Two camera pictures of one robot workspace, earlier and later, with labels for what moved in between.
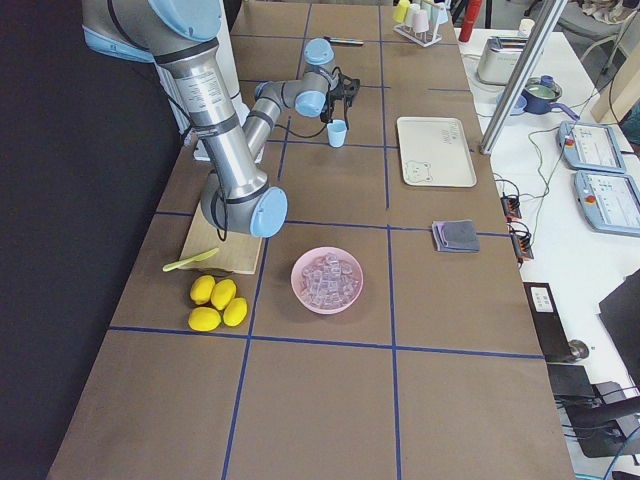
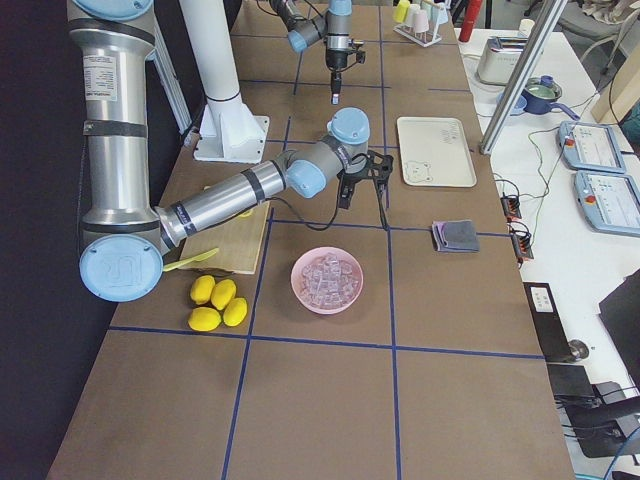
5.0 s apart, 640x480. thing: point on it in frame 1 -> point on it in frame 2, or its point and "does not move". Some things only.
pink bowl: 327,280 does not move
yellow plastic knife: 198,257 does not move
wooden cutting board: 239,253 does not move
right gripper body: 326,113 -> 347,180
